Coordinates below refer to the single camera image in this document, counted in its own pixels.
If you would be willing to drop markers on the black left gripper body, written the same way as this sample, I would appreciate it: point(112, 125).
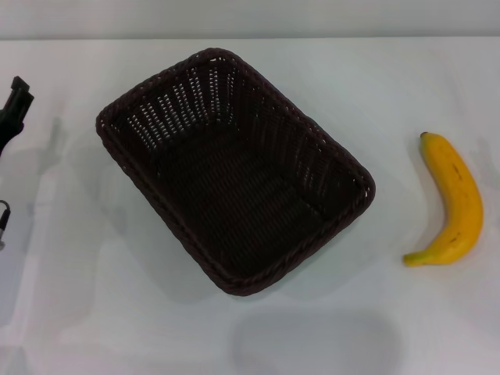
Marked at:
point(8, 131)

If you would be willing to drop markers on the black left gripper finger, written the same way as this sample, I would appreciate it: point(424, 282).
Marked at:
point(24, 104)
point(19, 84)

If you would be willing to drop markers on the dark brown woven basket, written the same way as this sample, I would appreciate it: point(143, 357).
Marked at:
point(234, 195)

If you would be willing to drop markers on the yellow banana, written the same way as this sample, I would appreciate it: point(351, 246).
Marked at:
point(461, 195)

